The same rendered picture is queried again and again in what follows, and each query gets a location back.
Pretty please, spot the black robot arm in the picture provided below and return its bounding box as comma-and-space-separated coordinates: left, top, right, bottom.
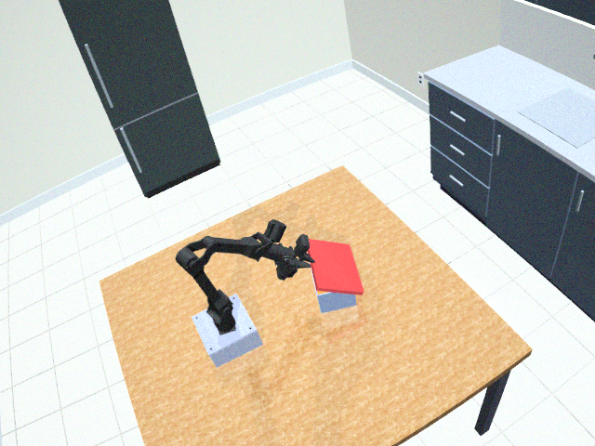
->
176, 219, 298, 335

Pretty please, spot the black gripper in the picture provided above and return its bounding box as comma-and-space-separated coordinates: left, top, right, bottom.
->
273, 234, 315, 281

